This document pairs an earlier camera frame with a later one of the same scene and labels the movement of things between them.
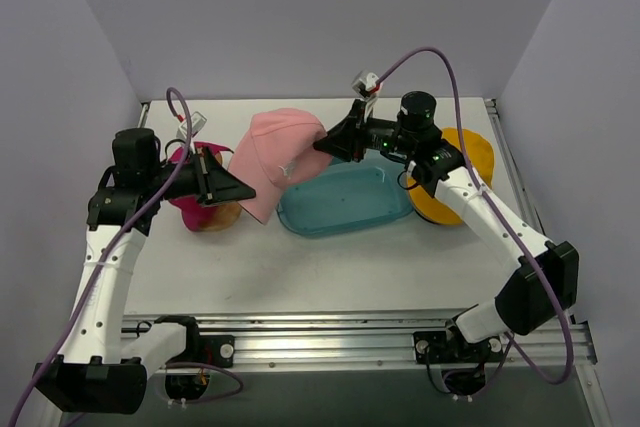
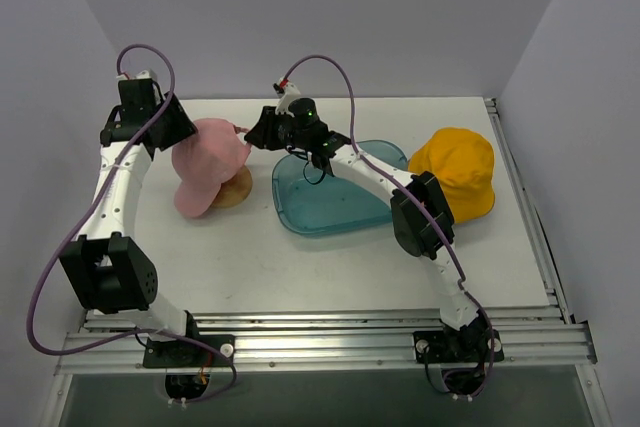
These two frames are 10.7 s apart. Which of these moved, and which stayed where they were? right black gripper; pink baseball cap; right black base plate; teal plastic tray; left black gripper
Moved: right black gripper; pink baseball cap; left black gripper
Stayed: teal plastic tray; right black base plate
